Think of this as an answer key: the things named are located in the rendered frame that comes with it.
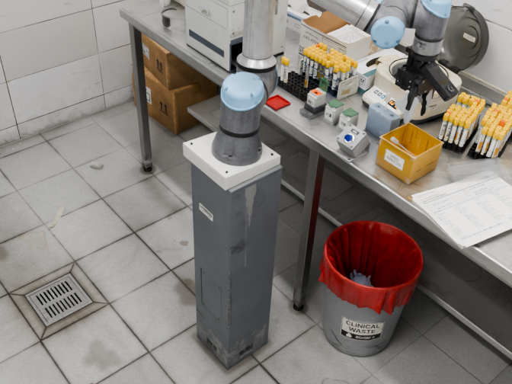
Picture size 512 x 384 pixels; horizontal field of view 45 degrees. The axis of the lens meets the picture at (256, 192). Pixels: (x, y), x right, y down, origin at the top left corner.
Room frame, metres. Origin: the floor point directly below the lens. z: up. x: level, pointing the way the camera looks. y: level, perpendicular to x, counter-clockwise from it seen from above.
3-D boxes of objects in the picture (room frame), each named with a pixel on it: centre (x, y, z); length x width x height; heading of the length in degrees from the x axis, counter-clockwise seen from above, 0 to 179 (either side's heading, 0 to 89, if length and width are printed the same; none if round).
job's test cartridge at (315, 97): (1.79, -0.18, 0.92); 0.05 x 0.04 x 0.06; 129
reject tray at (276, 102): (1.84, -0.06, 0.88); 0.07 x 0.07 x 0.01; 42
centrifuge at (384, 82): (1.88, -0.51, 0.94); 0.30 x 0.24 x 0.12; 123
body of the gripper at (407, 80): (1.54, -0.43, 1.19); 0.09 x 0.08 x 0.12; 41
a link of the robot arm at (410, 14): (1.54, -0.33, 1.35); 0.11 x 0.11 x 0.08; 75
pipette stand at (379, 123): (1.66, -0.39, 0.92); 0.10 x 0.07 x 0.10; 37
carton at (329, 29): (2.19, -0.32, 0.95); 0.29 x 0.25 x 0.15; 132
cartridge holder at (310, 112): (1.79, -0.18, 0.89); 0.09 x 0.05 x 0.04; 129
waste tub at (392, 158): (1.52, -0.45, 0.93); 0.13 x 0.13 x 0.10; 41
